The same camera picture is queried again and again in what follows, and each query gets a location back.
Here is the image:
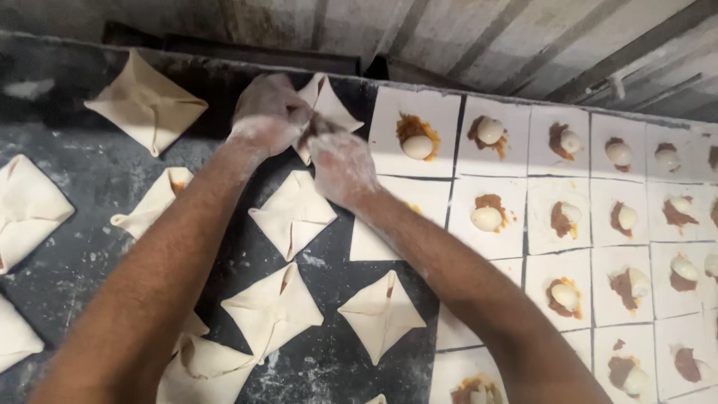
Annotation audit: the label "grid of open dough squares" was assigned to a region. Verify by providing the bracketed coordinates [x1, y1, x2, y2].
[349, 85, 718, 404]

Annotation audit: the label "brown masala filling heaps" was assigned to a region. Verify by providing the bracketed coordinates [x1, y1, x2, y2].
[396, 112, 718, 404]

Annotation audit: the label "boiled egg halves on squares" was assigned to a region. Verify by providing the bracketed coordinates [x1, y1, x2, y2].
[402, 116, 718, 404]

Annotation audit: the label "person's left hand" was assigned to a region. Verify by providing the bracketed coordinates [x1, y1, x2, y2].
[229, 72, 315, 159]

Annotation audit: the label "group of folded pastry parcels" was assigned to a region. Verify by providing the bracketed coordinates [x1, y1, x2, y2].
[0, 49, 427, 404]

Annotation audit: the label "half-folded dough puff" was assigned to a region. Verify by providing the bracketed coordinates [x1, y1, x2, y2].
[292, 72, 365, 167]

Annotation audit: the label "person's right hand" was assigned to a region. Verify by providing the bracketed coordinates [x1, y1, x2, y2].
[307, 117, 383, 209]

